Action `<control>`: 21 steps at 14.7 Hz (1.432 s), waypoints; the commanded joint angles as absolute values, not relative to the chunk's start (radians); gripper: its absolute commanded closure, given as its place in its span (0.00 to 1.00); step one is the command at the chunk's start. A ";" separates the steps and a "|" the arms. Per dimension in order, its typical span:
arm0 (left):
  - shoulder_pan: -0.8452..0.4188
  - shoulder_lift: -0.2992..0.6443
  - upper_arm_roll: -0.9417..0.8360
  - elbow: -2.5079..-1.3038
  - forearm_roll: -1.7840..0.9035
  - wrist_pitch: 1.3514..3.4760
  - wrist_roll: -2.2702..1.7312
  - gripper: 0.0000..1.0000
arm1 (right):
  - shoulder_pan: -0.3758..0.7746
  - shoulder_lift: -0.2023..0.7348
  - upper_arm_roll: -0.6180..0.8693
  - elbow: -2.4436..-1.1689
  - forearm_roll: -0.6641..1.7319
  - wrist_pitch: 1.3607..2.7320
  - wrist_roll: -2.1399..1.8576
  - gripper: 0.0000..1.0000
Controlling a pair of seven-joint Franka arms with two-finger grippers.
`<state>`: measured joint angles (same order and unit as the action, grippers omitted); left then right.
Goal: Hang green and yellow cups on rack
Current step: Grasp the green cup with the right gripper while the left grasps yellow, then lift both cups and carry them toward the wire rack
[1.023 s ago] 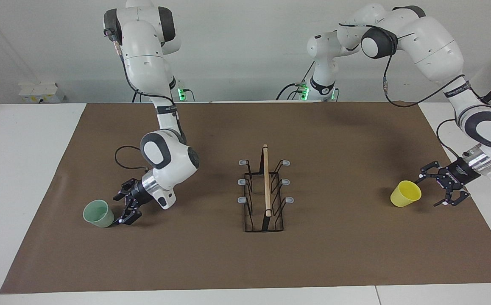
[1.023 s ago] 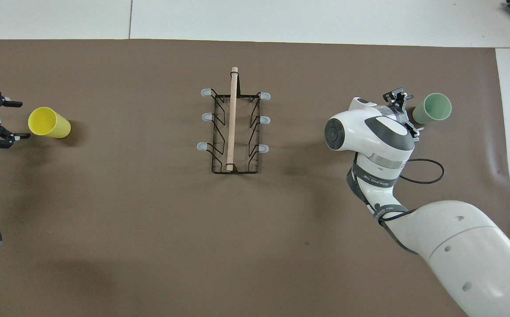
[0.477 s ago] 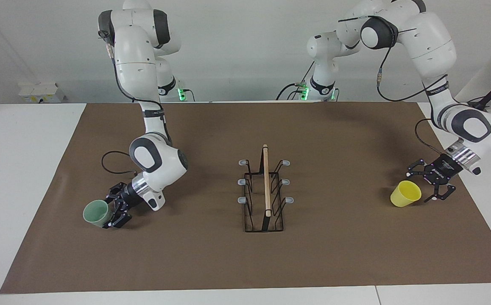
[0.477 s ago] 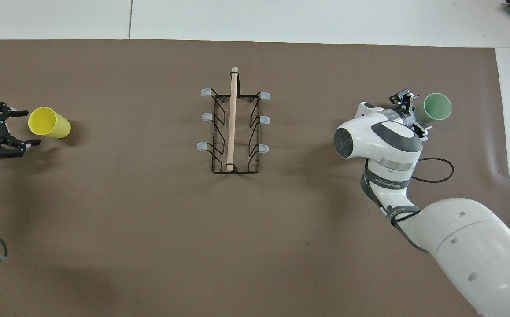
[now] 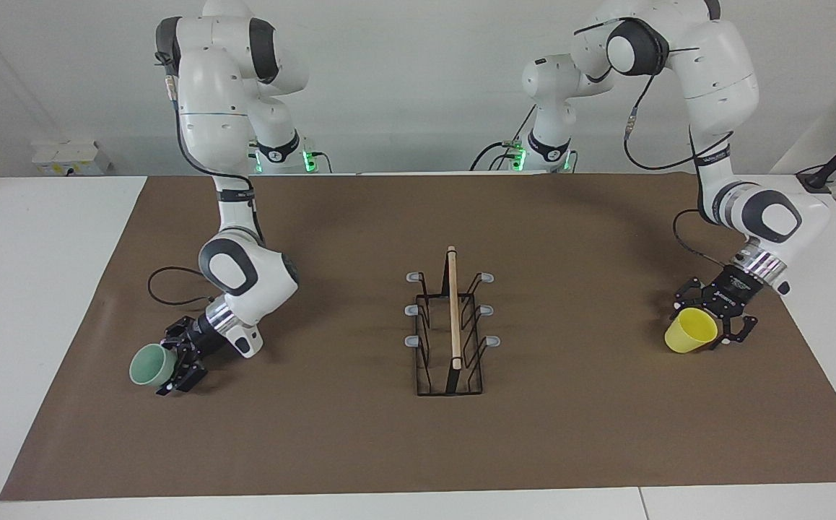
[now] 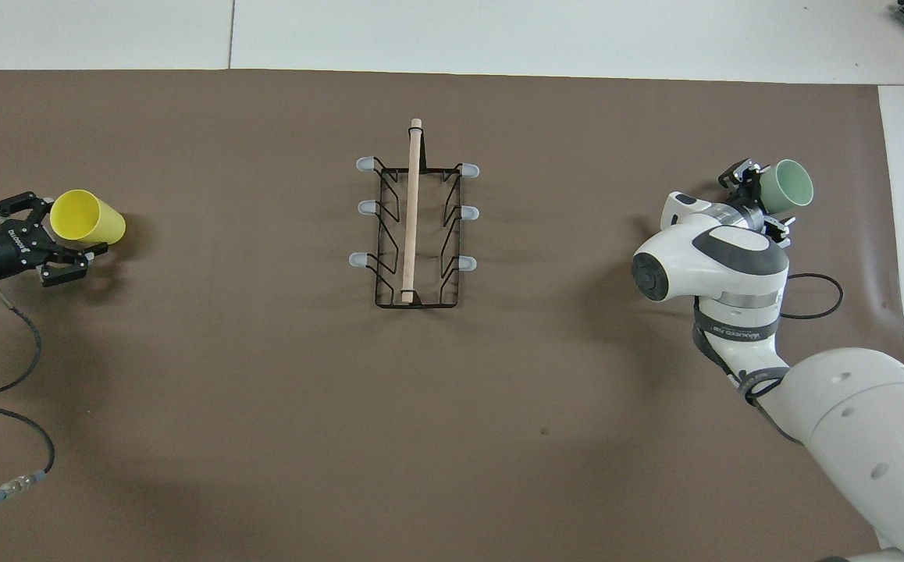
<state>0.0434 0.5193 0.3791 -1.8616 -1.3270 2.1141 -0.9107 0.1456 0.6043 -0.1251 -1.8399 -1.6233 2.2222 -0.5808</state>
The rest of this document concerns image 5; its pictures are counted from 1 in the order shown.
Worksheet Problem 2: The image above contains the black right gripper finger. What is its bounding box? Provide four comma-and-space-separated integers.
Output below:
156, 350, 209, 397
163, 316, 199, 347

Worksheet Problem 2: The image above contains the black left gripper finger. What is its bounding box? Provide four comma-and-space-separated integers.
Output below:
710, 311, 759, 353
671, 277, 712, 316

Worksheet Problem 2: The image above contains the yellow plastic cup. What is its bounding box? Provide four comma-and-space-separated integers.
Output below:
664, 308, 720, 355

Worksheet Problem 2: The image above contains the pale green plastic cup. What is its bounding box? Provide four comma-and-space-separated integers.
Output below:
129, 342, 178, 386

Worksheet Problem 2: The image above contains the brown table mat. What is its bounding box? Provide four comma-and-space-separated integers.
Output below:
0, 173, 836, 502

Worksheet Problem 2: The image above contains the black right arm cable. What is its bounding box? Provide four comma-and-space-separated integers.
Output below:
147, 51, 267, 308

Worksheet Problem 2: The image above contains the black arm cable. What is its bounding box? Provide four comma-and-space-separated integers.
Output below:
147, 51, 267, 308
573, 18, 736, 269

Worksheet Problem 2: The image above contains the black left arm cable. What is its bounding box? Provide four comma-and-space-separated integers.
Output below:
573, 18, 736, 269

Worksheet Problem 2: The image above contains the white wall socket box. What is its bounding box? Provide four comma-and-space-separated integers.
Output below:
31, 140, 113, 177

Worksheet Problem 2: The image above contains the black wire cup rack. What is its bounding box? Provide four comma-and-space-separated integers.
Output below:
404, 246, 502, 397

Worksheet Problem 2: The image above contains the black base cable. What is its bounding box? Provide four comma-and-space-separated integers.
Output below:
469, 105, 539, 173

